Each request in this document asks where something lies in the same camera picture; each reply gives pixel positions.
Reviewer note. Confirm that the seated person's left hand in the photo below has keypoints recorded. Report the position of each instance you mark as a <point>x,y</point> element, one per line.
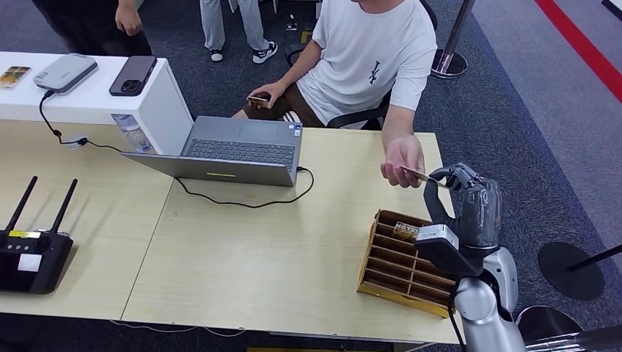
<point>403,155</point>

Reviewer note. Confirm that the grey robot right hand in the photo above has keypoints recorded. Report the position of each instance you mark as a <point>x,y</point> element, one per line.
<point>481,213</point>

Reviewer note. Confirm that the seated person's right hand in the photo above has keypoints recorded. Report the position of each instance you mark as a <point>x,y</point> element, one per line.
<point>272,91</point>

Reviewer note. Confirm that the dark-clothed person's hand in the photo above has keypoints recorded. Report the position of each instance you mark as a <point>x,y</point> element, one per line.
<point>128,20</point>

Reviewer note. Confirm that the thin card handed over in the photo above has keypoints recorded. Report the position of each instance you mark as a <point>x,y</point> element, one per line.
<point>430,178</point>

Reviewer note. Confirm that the wooden slotted card holder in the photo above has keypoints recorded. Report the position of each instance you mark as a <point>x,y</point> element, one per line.
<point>393,277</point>

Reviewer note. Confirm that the seated person's right forearm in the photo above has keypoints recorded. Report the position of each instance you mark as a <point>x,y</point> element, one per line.
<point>301,63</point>

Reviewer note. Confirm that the seated person's left forearm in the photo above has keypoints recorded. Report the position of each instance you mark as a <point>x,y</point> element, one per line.
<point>397,121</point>

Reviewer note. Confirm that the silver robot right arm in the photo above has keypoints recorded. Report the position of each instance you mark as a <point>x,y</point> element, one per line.
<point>488,311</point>

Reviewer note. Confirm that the person in dark clothes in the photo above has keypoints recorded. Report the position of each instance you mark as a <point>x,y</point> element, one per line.
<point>87,24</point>

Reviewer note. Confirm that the hotel card in holder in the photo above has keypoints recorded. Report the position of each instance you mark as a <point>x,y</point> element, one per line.
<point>405,231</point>

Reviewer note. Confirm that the standing person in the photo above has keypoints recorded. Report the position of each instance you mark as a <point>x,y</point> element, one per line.
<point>214,24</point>

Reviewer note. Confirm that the seated person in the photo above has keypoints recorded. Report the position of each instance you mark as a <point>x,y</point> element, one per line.
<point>364,53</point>

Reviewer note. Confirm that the colourful printed card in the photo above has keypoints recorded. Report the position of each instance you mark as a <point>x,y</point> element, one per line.
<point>13,76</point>

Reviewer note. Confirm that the dark smartphone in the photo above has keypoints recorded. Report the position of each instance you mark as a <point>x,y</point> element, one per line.
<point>133,75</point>

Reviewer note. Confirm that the grey open laptop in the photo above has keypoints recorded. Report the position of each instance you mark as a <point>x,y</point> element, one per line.
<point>243,146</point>

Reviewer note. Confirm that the grey flat power bank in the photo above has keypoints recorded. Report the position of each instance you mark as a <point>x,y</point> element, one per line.
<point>65,73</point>

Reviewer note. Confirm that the white counter cabinet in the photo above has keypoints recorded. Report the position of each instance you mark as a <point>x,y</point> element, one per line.
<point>160,104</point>

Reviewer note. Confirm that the chrome stanchion with round base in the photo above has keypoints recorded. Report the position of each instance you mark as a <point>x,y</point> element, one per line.
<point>449,60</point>

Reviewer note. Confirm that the clear plastic water bottle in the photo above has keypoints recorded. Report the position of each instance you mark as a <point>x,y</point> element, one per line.
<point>133,133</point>

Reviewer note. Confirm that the black controller with two antennas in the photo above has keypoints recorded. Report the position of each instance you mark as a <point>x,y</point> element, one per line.
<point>31,262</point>

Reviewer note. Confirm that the black wrist camera, pale box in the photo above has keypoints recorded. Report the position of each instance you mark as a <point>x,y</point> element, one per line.
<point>442,252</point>

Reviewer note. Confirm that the silver-post stanchion, black base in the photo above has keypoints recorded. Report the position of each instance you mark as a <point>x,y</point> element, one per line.
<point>549,325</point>

